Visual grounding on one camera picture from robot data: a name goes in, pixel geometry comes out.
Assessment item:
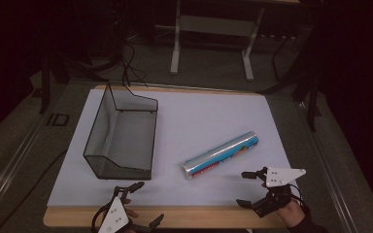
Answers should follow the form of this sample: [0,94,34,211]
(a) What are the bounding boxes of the person's right hand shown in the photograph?
[275,199,307,229]

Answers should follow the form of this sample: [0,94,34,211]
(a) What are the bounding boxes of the thin black floor cable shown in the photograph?
[0,149,68,233]

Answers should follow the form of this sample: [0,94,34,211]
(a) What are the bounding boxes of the black rectangular floor bracket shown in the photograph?
[46,113,71,127]

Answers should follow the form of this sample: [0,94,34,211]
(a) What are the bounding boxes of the black wire mesh basket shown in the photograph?
[83,83,159,182]

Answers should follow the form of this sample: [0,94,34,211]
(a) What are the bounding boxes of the grey metal floor rail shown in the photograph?
[295,101,360,233]
[0,111,51,221]

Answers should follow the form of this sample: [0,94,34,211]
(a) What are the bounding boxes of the silver foil roll colourful label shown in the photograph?
[180,130,260,182]

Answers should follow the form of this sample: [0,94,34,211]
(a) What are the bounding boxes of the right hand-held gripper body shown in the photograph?
[253,166,307,218]

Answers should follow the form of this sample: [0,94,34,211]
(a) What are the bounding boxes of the black metal stand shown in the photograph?
[291,72,322,133]

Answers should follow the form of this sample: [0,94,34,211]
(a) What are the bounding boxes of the person's left hand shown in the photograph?
[122,198,140,233]

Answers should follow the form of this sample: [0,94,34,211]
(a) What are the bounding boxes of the black floor cables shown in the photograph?
[61,38,149,88]

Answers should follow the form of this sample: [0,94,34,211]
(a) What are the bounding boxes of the white metal table frame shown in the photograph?
[169,0,266,83]

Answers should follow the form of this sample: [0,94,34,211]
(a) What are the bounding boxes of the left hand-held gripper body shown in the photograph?
[90,185,134,233]

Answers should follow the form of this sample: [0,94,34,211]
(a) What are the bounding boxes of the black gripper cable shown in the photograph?
[288,183,307,209]

